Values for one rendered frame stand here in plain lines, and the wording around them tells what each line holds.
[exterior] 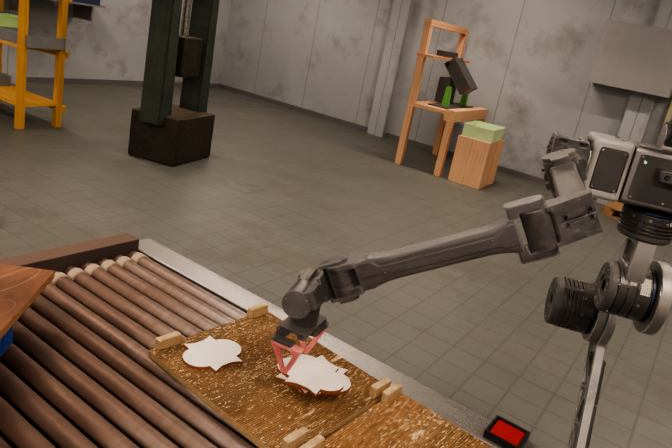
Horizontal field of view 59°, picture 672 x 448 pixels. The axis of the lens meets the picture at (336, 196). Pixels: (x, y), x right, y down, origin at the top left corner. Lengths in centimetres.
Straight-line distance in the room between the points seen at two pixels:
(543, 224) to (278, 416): 61
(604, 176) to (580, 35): 754
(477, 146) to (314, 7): 463
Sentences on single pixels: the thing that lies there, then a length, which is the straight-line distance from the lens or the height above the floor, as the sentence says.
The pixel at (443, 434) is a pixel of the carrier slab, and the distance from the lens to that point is 129.
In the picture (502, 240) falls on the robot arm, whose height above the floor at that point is 136.
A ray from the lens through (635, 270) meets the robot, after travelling 173.
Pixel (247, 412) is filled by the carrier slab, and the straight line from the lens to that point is 122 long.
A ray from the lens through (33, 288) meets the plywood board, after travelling 139.
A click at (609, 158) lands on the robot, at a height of 148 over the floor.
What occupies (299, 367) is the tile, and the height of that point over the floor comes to 98.
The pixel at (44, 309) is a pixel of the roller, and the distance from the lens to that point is 157.
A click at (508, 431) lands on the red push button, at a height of 93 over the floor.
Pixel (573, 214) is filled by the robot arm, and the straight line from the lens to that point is 111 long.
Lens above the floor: 167
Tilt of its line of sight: 16 degrees down
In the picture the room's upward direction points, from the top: 11 degrees clockwise
